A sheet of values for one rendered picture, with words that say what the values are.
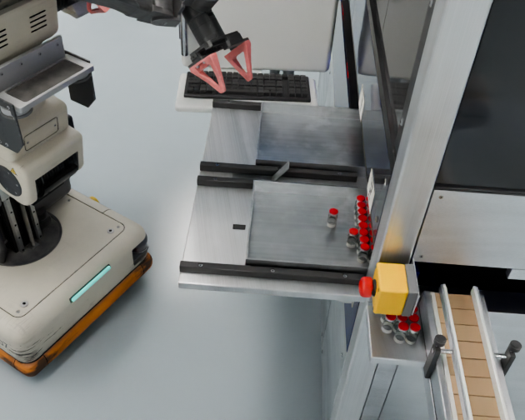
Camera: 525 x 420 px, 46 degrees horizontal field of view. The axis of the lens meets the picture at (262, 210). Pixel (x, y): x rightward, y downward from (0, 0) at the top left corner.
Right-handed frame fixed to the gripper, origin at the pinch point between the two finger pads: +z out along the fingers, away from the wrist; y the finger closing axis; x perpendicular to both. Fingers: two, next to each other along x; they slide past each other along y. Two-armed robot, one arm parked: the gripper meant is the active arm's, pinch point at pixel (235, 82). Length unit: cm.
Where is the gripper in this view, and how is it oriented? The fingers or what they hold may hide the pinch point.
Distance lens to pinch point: 131.3
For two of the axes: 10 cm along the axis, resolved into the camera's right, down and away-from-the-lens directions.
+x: -6.9, 2.9, 6.7
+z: 4.8, 8.7, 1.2
